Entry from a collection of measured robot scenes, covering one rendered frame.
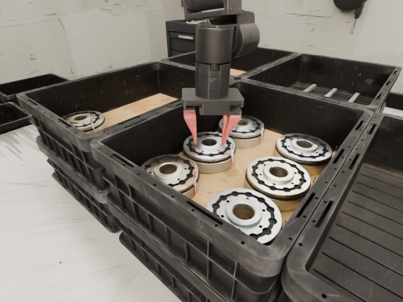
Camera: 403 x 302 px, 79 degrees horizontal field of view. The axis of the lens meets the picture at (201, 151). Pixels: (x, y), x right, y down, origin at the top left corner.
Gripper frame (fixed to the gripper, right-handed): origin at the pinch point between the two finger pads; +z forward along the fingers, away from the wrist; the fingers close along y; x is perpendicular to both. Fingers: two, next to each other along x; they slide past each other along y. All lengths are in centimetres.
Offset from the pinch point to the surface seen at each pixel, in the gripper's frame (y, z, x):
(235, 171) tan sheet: -4.6, 4.2, 4.6
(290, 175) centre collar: -11.8, 0.5, 11.2
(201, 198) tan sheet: 2.2, 4.6, 11.2
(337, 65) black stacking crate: -45, -6, -37
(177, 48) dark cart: 8, 14, -184
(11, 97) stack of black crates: 106, 29, -107
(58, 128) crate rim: 25.8, -4.0, 2.5
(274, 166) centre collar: -10.2, 0.6, 8.4
